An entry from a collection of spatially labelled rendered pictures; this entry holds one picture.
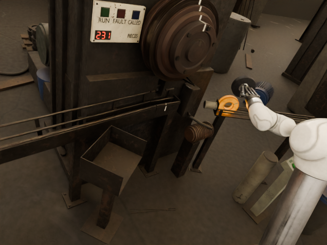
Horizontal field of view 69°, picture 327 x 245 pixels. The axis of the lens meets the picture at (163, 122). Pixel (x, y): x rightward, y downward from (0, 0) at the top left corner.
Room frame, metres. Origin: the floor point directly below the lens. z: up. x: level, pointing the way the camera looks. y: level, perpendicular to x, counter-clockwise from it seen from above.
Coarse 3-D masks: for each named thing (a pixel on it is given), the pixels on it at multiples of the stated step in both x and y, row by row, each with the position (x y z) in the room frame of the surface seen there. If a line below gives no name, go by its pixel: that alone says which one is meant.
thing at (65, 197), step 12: (168, 120) 1.33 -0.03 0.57; (156, 132) 1.35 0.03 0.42; (72, 144) 0.89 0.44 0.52; (84, 144) 0.90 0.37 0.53; (156, 144) 1.32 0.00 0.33; (72, 156) 0.88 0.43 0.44; (156, 156) 1.34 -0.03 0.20; (72, 168) 0.87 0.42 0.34; (144, 168) 1.35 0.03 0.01; (72, 180) 0.87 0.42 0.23; (72, 192) 0.87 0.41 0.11; (72, 204) 0.85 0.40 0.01
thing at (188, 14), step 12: (180, 12) 1.19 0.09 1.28; (192, 12) 1.24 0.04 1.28; (204, 12) 1.31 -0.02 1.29; (168, 24) 1.16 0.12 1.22; (180, 24) 1.18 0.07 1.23; (168, 36) 1.15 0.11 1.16; (156, 48) 1.14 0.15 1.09; (168, 48) 1.16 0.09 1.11; (156, 60) 1.15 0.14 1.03; (168, 60) 1.18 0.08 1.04; (168, 72) 1.22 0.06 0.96
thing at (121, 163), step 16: (112, 128) 0.91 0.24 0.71; (96, 144) 0.78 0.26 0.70; (112, 144) 0.90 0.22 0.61; (128, 144) 0.90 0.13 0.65; (144, 144) 0.89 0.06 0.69; (80, 160) 0.66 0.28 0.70; (96, 160) 0.77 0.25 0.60; (112, 160) 0.80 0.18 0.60; (128, 160) 0.83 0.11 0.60; (80, 176) 0.66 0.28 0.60; (96, 176) 0.64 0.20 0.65; (112, 176) 0.63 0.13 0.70; (128, 176) 0.74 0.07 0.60; (112, 192) 0.63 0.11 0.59; (96, 208) 0.88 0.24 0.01; (96, 224) 0.78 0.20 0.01; (112, 224) 0.81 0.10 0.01
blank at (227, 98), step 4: (224, 96) 1.57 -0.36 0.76; (228, 96) 1.56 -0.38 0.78; (232, 96) 1.57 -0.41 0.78; (220, 100) 1.55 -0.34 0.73; (224, 100) 1.54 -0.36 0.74; (228, 100) 1.55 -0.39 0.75; (232, 100) 1.56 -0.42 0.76; (236, 100) 1.56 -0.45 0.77; (220, 104) 1.54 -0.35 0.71; (224, 104) 1.55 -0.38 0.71; (232, 104) 1.58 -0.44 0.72; (236, 104) 1.57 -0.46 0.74; (220, 108) 1.55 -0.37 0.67; (224, 108) 1.55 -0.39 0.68; (228, 108) 1.57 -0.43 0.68; (232, 108) 1.56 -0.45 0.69; (236, 108) 1.57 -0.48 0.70
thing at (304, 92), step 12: (324, 48) 3.49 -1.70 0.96; (324, 60) 3.40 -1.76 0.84; (312, 72) 3.43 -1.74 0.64; (324, 72) 3.29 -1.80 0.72; (300, 84) 3.49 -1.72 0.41; (312, 84) 3.35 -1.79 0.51; (324, 84) 3.22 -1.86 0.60; (300, 96) 3.38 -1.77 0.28; (312, 96) 3.25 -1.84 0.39; (324, 96) 3.14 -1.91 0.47; (300, 108) 3.29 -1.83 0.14; (312, 108) 3.16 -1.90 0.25; (324, 108) 3.05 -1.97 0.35
